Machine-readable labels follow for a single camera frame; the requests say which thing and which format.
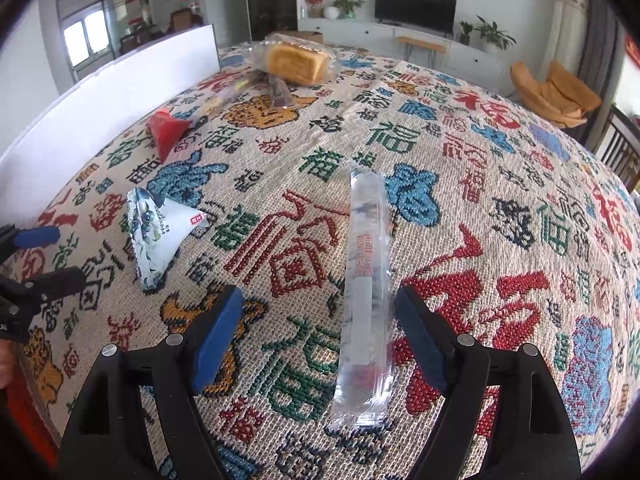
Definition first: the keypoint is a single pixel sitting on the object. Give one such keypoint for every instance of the operator left hand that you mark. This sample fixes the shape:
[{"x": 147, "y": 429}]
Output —
[{"x": 7, "y": 362}]

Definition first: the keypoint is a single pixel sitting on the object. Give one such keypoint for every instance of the small dark potted plant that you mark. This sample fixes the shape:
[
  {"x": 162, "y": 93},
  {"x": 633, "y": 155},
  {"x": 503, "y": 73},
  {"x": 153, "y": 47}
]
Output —
[{"x": 466, "y": 30}]

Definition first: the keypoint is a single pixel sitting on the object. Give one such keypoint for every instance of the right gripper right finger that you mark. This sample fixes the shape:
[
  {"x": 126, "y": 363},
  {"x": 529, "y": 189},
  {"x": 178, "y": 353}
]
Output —
[{"x": 531, "y": 436}]

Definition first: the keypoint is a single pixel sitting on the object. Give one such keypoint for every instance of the red flower vase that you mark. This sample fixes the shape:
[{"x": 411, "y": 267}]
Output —
[{"x": 314, "y": 8}]

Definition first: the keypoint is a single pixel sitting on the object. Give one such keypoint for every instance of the dark dining chair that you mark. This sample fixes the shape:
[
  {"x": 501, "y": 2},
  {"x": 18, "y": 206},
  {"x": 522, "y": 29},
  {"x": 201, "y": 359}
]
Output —
[{"x": 180, "y": 21}]

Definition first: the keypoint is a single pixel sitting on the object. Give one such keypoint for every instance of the dark wooden chair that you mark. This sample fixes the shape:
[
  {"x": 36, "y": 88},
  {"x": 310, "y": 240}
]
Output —
[{"x": 619, "y": 147}]

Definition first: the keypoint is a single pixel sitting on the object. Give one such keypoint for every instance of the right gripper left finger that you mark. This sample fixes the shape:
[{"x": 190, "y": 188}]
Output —
[{"x": 106, "y": 438}]

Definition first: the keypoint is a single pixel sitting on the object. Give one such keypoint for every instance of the small wooden bench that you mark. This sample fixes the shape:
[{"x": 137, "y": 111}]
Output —
[{"x": 410, "y": 43}]

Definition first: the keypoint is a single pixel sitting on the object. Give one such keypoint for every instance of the orange lounge chair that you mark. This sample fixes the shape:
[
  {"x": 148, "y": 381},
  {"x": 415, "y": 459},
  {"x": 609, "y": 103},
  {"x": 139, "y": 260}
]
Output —
[{"x": 562, "y": 98}]

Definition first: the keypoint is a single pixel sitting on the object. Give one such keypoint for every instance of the grey curtain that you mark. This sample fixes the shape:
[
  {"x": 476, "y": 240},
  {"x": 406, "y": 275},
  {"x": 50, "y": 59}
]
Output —
[{"x": 603, "y": 52}]

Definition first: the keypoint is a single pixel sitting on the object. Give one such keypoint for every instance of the large leafy potted plant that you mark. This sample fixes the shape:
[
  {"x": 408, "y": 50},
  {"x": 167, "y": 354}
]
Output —
[{"x": 495, "y": 40}]

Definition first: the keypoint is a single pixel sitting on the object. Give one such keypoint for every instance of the white tv cabinet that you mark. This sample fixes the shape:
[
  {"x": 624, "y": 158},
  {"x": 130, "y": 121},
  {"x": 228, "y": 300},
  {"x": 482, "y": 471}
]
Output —
[{"x": 448, "y": 56}]

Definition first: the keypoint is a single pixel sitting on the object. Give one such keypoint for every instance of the white storage box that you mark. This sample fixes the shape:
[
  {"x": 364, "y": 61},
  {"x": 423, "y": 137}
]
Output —
[{"x": 61, "y": 141}]

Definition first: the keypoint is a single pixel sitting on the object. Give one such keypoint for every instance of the clear long snack packet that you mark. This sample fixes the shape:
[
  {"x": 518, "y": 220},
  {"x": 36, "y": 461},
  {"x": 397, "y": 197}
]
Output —
[{"x": 364, "y": 377}]

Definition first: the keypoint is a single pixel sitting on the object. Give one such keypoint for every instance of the window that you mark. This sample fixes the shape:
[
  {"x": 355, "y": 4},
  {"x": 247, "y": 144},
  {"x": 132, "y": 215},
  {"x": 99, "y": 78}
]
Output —
[{"x": 85, "y": 35}]

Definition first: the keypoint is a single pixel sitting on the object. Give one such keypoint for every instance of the black television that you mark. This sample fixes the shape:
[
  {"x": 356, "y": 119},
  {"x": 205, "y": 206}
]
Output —
[{"x": 432, "y": 14}]

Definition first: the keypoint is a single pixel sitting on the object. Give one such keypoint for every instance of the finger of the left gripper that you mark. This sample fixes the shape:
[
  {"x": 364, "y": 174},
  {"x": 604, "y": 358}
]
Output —
[
  {"x": 52, "y": 286},
  {"x": 13, "y": 239}
]

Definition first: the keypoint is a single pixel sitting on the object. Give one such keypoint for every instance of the white curtain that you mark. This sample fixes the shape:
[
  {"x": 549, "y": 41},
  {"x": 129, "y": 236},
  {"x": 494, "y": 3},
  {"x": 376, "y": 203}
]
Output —
[{"x": 567, "y": 35}]

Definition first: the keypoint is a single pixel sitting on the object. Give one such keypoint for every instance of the white round vase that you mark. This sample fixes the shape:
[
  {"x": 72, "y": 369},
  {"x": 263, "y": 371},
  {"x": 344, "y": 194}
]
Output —
[{"x": 331, "y": 12}]

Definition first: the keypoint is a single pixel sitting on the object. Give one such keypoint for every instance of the bagged bread loaf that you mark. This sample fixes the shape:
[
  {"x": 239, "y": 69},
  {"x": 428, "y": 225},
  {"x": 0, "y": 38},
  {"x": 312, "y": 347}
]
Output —
[{"x": 301, "y": 62}]

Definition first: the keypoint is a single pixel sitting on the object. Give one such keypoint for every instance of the red triangular snack packet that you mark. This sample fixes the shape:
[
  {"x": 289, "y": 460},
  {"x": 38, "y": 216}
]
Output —
[{"x": 166, "y": 131}]

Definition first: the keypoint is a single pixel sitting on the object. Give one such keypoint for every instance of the patterned woven table cloth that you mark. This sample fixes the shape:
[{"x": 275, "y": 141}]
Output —
[{"x": 388, "y": 174}]

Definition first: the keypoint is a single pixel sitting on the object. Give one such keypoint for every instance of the green potted plant left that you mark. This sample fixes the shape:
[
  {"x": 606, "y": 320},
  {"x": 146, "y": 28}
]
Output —
[{"x": 348, "y": 8}]

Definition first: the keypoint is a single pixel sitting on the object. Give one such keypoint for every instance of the white blue triangular snack packet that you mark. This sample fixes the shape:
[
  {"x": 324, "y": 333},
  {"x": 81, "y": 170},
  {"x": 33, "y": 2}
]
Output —
[{"x": 157, "y": 227}]

